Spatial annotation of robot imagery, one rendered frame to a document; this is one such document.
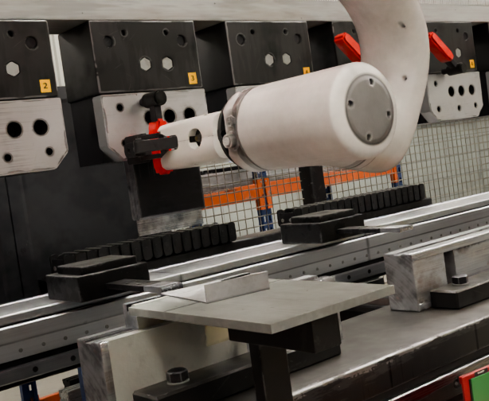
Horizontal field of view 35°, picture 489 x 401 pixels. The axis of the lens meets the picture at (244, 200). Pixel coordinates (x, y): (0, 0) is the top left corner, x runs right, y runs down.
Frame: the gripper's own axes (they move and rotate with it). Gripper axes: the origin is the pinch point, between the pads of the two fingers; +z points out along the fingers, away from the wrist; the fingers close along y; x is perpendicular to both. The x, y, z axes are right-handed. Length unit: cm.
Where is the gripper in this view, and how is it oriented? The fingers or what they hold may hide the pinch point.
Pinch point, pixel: (166, 146)
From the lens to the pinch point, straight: 92.0
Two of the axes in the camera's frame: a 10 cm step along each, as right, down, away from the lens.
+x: -1.4, -9.9, -0.5
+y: 7.7, -1.4, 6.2
